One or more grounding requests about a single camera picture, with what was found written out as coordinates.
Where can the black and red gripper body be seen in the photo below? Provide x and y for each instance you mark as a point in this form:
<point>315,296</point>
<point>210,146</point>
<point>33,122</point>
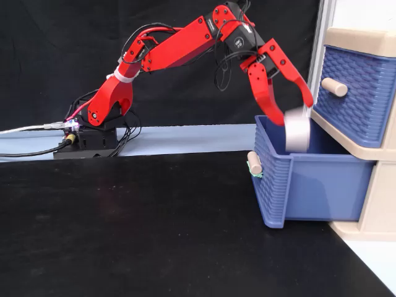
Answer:
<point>244,40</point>

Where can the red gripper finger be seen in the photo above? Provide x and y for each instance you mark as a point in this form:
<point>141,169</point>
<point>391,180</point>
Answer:
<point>294,72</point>
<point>263,92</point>

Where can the white toy block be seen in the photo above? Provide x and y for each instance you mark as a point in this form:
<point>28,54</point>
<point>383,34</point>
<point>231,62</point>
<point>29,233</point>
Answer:
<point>297,133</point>

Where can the blue woven drawer banded knob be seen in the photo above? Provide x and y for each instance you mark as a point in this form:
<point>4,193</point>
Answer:
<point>321,188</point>

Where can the blue woven drawer plain knob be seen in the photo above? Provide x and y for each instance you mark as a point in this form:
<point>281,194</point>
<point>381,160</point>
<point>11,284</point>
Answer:
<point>359,102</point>

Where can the green rubber band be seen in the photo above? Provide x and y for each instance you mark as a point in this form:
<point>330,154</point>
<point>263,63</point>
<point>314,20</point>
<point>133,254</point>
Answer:
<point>256,175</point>

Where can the white zip tie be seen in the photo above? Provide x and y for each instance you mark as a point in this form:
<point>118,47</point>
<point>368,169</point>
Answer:
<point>123,76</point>

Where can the black backdrop cloth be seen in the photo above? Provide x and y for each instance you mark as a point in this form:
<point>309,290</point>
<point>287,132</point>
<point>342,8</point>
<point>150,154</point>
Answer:
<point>62,46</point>

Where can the lit controller circuit board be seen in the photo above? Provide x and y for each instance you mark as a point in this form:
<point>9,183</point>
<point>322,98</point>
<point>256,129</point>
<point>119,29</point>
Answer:
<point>72,124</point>

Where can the black table mat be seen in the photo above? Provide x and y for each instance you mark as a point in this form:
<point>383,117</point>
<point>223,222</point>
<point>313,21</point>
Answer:
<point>123,241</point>

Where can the white aluminium post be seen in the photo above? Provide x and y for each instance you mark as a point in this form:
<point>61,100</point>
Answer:
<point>318,46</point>

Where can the beige drawer cabinet frame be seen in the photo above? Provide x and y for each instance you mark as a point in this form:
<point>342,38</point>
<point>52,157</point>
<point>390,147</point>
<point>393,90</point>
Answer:
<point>380,201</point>

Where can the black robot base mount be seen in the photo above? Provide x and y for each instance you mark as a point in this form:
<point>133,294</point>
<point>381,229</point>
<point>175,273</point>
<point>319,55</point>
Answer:
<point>96,139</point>

